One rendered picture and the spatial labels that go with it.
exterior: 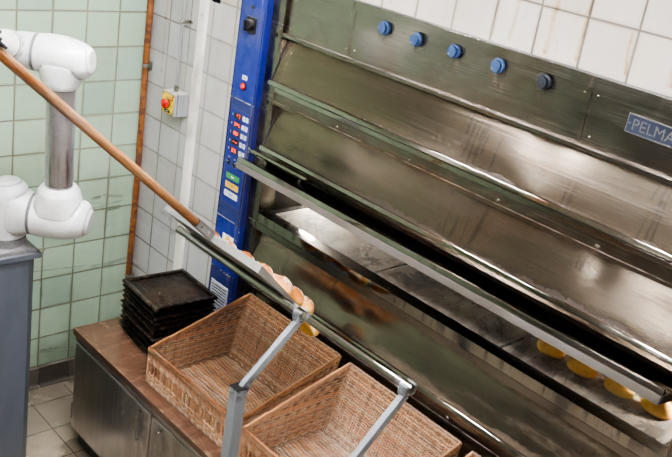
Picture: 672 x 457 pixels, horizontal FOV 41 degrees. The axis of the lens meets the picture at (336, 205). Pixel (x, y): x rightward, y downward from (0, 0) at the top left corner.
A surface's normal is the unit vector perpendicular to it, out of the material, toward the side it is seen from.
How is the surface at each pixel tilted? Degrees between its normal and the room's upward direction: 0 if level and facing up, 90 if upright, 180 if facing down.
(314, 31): 90
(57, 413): 0
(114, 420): 90
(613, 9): 90
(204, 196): 90
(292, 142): 70
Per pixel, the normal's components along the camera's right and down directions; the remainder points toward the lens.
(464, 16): -0.73, 0.13
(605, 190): -0.63, -0.20
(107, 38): 0.66, 0.36
